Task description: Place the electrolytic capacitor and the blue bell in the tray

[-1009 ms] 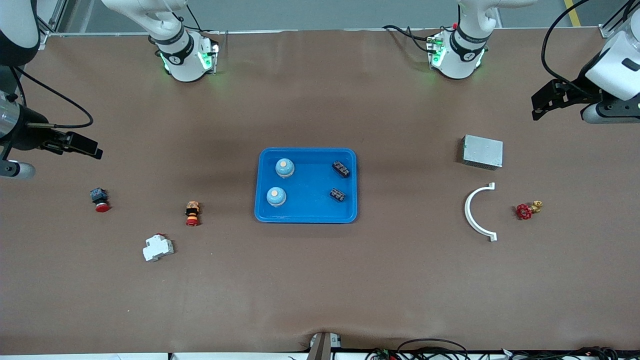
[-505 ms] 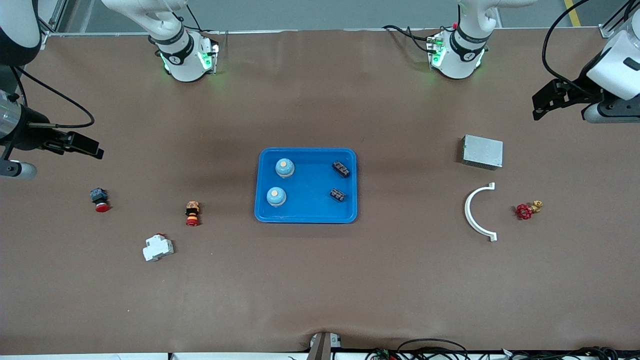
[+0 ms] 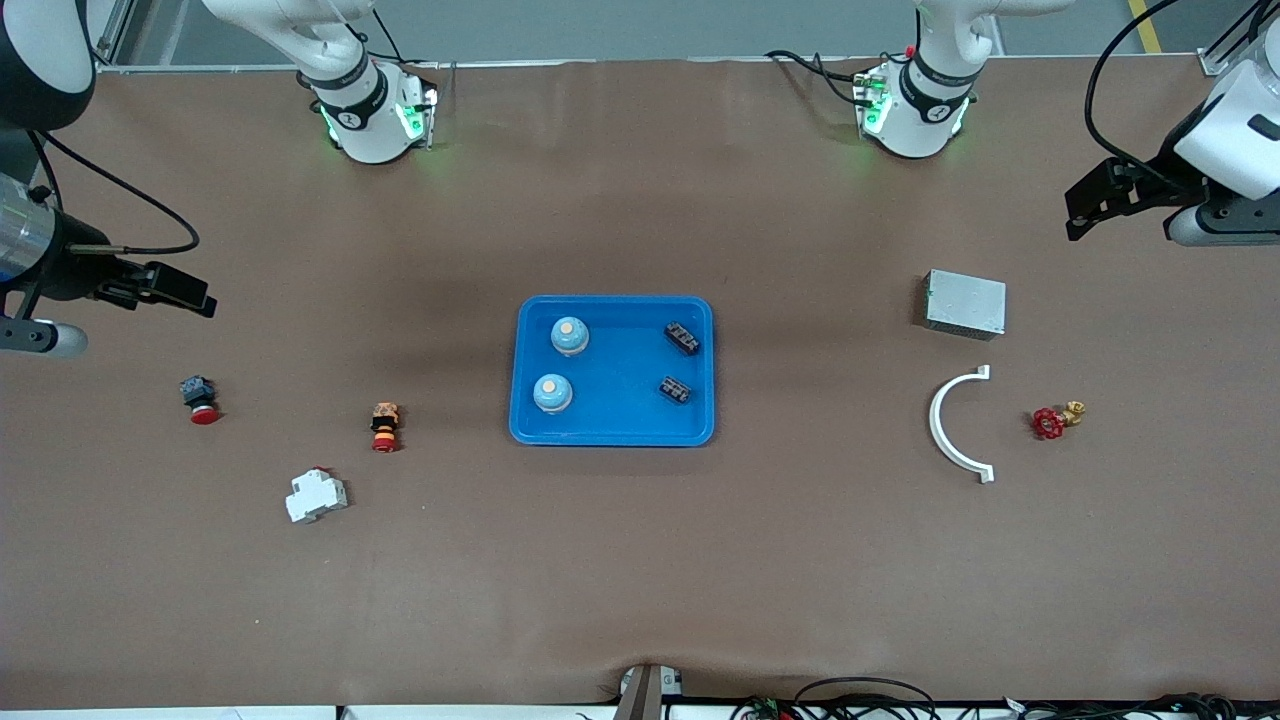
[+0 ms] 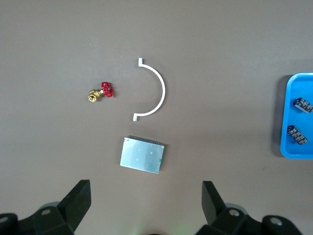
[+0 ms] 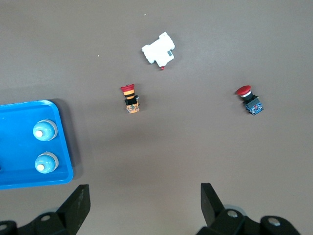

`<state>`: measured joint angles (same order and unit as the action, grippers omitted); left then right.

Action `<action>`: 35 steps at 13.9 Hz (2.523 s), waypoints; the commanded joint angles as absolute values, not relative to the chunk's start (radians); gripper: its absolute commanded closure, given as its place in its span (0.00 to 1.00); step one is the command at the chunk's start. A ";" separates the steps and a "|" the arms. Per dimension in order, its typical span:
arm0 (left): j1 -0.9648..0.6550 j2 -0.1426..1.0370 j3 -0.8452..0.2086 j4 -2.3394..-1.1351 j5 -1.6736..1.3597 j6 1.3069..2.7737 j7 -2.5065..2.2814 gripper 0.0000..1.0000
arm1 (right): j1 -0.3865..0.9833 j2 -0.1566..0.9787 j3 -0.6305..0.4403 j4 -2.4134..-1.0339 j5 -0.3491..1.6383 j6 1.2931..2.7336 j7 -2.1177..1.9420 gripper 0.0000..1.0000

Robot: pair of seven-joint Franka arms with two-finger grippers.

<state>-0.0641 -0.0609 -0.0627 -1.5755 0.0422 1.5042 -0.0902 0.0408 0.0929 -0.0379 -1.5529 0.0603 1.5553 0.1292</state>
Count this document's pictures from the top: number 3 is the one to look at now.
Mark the blue plastic tray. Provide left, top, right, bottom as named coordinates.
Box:
left=508, top=294, right=717, bottom=448

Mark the red emergency stop button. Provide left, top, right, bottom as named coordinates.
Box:
left=180, top=375, right=223, bottom=426

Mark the silver metal box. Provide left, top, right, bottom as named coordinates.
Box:
left=921, top=269, right=1008, bottom=342

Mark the white circuit breaker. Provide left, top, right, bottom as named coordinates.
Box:
left=285, top=466, right=350, bottom=525

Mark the aluminium frame profile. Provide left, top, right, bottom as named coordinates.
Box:
left=1198, top=0, right=1280, bottom=77

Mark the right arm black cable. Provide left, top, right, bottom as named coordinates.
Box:
left=28, top=128, right=201, bottom=257

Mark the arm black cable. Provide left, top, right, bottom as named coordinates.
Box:
left=28, top=128, right=201, bottom=257
left=1084, top=0, right=1186, bottom=179

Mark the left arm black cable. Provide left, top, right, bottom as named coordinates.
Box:
left=1084, top=0, right=1186, bottom=179

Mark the brass valve with red handle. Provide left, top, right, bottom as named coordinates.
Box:
left=1031, top=400, right=1088, bottom=442

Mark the white curved plastic bracket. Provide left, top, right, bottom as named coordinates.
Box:
left=927, top=364, right=998, bottom=485

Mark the black base cable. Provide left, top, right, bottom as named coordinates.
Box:
left=764, top=48, right=863, bottom=107

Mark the black cable bundle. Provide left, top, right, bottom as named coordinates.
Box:
left=1000, top=692, right=1280, bottom=720

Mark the black cable loop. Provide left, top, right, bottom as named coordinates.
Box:
left=793, top=676, right=939, bottom=720

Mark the metal mount post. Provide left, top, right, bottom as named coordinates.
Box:
left=615, top=663, right=686, bottom=720

